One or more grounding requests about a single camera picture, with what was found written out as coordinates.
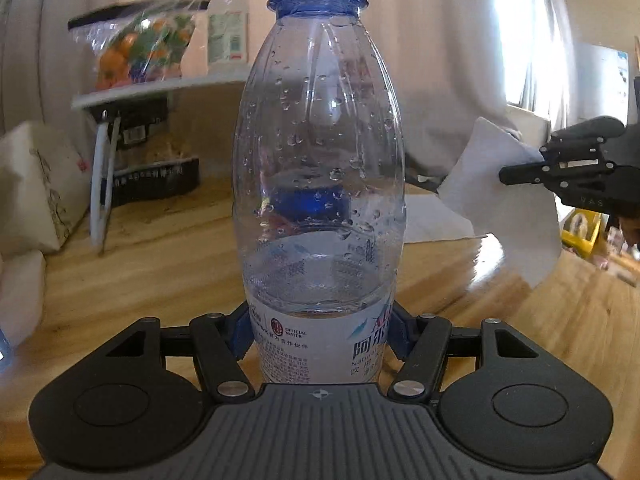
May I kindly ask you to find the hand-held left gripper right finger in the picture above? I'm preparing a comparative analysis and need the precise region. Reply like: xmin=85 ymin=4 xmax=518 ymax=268
xmin=387 ymin=302 xmax=539 ymax=404

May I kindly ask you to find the person's right hand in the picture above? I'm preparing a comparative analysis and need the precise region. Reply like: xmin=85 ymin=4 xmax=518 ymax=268
xmin=619 ymin=214 xmax=640 ymax=250

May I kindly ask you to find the white folding lap table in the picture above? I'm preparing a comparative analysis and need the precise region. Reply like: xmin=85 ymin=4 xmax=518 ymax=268
xmin=70 ymin=70 xmax=251 ymax=257

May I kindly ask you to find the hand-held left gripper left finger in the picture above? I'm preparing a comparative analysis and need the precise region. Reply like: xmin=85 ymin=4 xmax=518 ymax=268
xmin=104 ymin=302 xmax=256 ymax=404

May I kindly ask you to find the blue soda can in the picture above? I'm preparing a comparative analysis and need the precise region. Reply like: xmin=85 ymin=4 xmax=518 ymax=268
xmin=272 ymin=185 xmax=353 ymax=224

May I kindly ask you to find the pale curtain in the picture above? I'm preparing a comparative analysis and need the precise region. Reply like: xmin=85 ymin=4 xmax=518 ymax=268
xmin=0 ymin=0 xmax=522 ymax=187

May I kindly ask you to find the white flat box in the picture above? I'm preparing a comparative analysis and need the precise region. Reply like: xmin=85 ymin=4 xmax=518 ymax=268
xmin=0 ymin=249 xmax=47 ymax=349

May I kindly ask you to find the white paper tissue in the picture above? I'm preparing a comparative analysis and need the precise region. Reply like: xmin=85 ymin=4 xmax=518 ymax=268
xmin=404 ymin=193 xmax=489 ymax=245
xmin=436 ymin=116 xmax=562 ymax=289

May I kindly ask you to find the black box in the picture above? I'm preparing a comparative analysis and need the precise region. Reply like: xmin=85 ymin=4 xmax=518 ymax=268
xmin=107 ymin=156 xmax=201 ymax=209

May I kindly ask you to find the white paper bag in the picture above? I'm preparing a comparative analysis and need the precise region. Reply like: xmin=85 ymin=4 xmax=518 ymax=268
xmin=0 ymin=120 xmax=94 ymax=257

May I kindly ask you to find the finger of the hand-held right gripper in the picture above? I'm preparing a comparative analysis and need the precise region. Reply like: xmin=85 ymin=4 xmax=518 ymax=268
xmin=498 ymin=156 xmax=619 ymax=189
xmin=538 ymin=116 xmax=627 ymax=161

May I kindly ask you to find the black packet with white label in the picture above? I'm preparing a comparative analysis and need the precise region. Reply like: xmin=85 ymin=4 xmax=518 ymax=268
xmin=117 ymin=99 xmax=171 ymax=151

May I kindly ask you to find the yellow box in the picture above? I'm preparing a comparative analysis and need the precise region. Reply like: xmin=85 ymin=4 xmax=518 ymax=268
xmin=559 ymin=209 xmax=604 ymax=257

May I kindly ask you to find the bright window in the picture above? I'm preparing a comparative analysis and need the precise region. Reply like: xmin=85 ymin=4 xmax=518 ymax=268
xmin=494 ymin=0 xmax=557 ymax=112

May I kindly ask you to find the white drink bottle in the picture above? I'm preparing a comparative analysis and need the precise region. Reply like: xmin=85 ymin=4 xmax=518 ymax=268
xmin=206 ymin=0 xmax=250 ymax=75

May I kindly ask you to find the clear plastic water bottle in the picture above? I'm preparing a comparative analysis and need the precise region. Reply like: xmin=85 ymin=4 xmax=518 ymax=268
xmin=231 ymin=0 xmax=407 ymax=387

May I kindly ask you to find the dark cloth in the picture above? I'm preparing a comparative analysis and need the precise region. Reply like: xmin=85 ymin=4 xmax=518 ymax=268
xmin=404 ymin=157 xmax=451 ymax=196

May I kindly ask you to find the clear zip bag of fruit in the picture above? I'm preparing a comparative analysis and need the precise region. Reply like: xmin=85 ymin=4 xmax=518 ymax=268
xmin=67 ymin=0 xmax=211 ymax=92

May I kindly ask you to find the white cabinet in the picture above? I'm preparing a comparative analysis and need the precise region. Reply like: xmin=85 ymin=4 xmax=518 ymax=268
xmin=574 ymin=42 xmax=632 ymax=129

